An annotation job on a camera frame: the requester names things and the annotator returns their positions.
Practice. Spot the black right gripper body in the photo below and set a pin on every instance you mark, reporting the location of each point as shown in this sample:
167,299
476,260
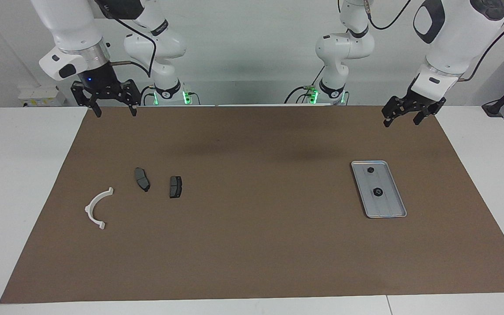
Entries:
101,83

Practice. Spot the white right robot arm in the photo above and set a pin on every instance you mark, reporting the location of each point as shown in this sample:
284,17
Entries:
72,26

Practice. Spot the white box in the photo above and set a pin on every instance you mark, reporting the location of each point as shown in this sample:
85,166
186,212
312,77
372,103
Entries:
42,95

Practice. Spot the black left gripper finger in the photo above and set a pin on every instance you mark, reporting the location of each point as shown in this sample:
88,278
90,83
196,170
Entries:
387,120
419,118

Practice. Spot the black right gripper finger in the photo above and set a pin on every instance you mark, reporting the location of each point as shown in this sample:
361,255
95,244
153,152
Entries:
96,108
133,110

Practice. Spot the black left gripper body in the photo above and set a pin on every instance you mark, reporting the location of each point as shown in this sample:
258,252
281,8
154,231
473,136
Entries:
411,104

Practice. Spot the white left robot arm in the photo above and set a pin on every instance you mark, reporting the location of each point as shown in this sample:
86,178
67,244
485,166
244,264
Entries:
457,39

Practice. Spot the silver metal tray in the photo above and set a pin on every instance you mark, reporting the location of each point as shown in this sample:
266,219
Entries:
385,205

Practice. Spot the dark grey brake pad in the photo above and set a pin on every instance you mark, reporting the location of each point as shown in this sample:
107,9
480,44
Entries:
142,180
175,187

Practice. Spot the white curved plastic bracket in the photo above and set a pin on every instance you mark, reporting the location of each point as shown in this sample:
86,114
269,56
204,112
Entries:
89,209

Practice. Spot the brown table mat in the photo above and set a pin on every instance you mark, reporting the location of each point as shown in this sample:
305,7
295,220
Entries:
252,245

